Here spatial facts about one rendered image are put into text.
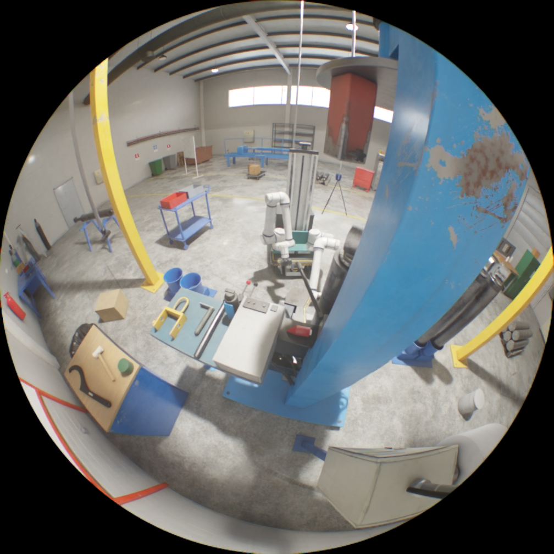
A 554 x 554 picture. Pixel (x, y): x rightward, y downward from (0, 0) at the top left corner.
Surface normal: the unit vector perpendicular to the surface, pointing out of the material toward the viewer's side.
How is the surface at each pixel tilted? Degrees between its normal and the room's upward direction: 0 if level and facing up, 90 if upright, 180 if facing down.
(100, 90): 90
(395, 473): 0
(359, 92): 90
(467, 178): 90
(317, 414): 0
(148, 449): 0
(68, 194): 90
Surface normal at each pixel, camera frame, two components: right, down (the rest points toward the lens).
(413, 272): -0.29, 0.68
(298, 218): 0.05, 0.72
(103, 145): 0.96, 0.23
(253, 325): 0.04, -0.70
